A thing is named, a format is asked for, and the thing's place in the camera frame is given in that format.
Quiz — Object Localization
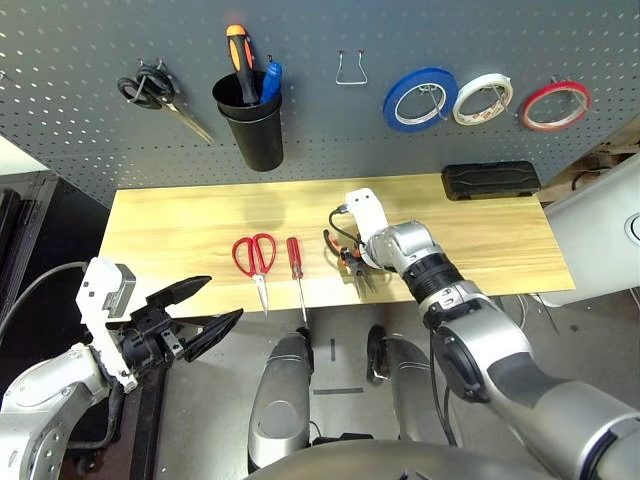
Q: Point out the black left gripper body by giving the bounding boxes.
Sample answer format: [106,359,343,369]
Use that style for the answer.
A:
[119,302,186,371]

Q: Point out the black table leg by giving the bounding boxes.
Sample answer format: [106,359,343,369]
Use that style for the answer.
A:
[129,369,169,480]

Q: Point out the red handled scissors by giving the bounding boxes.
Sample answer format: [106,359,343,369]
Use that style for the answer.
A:
[232,233,277,317]

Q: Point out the silver robot leg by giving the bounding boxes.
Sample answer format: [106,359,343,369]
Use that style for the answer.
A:
[367,324,451,444]
[248,327,315,474]

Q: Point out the white side surface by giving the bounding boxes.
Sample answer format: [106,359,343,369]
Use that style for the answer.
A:
[0,134,51,176]

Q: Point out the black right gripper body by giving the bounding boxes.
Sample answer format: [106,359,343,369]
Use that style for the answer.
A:
[339,247,371,276]

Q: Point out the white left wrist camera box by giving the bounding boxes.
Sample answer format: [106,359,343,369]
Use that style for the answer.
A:
[75,257,139,394]

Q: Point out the blue tape roll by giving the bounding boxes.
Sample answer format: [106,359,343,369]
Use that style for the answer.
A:
[383,67,459,133]

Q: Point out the metal wire pliers holder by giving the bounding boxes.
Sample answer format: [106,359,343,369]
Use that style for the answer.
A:
[335,48,369,86]

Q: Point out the silver right robot leg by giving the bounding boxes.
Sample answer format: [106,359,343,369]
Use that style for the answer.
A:
[367,324,451,444]

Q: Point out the red handled screwdriver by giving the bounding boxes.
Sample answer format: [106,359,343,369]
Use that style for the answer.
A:
[285,236,309,324]

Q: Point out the grey robot torso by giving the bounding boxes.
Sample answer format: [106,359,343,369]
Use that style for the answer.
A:
[249,438,556,480]

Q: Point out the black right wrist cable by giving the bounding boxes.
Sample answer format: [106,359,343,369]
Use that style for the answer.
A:
[328,203,369,251]

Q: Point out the black plastic cup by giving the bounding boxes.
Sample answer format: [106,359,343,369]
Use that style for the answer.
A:
[211,70,285,173]

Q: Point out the white tape roll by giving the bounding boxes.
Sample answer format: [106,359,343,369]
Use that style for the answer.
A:
[452,73,515,126]

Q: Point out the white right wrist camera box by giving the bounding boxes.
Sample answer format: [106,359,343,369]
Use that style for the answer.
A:
[344,187,389,251]

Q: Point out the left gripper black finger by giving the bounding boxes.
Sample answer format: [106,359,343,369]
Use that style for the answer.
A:
[183,308,245,364]
[146,275,213,307]

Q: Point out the silver left robot leg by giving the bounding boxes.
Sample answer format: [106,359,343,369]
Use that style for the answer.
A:
[248,327,315,474]

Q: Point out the black handled scissors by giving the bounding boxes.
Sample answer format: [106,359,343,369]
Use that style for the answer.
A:
[117,58,216,145]

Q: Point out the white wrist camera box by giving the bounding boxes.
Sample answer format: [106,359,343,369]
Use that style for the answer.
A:
[75,257,139,394]
[344,187,389,251]

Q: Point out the orange black handled screwdriver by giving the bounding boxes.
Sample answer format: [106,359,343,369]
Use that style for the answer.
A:
[225,24,261,105]

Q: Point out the grey metal pegboard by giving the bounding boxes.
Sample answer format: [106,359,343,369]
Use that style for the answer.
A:
[0,0,640,209]

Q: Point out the black plastic tool case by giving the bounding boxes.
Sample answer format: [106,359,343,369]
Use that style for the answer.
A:
[441,159,542,202]

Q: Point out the black right shoulder cable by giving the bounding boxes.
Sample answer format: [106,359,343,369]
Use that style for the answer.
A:
[429,364,459,446]

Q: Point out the blue handled tool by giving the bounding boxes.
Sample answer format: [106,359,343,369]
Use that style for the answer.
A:
[259,55,284,104]

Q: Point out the black side rack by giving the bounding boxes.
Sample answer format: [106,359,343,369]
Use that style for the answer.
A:
[0,172,56,321]

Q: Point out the orange black needle-nose pliers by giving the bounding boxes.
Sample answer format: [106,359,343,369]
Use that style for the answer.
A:
[323,228,379,300]

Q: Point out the red tape roll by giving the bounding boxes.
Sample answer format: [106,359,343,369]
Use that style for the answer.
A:
[520,77,593,132]

